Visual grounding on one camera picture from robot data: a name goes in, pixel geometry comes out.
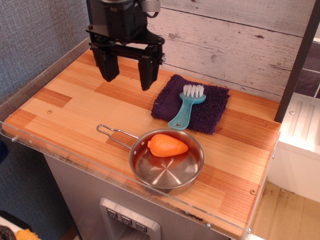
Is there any purple folded towel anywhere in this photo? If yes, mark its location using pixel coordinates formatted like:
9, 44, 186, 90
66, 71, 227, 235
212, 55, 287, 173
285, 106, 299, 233
151, 74, 230, 135

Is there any silver dispenser panel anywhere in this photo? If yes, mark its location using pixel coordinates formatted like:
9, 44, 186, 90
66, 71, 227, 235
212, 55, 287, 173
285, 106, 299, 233
99, 197, 162, 240

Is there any orange object bottom left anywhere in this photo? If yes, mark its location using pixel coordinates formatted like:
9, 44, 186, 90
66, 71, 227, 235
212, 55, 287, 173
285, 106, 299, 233
15, 229, 39, 240

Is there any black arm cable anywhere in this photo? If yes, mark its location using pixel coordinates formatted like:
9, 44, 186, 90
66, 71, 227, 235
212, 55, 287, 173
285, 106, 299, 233
143, 9, 161, 19

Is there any dark vertical post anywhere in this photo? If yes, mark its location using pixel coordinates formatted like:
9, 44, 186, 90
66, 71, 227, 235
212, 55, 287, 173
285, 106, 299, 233
274, 0, 320, 123

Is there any teal dish brush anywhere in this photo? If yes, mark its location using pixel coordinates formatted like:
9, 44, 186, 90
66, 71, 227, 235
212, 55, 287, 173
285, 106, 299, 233
168, 84, 207, 131

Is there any small steel saucepan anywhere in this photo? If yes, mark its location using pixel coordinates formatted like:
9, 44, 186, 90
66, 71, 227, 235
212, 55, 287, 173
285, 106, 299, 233
96, 124, 205, 195

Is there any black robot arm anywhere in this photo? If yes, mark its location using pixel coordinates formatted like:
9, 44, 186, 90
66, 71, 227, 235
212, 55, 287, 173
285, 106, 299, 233
86, 0, 165, 91

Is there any orange toy carrot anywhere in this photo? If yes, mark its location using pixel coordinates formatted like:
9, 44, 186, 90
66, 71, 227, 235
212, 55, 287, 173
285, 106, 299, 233
147, 134, 189, 158

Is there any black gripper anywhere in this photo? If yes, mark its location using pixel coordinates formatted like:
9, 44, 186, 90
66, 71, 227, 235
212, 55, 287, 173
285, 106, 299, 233
86, 0, 165, 91

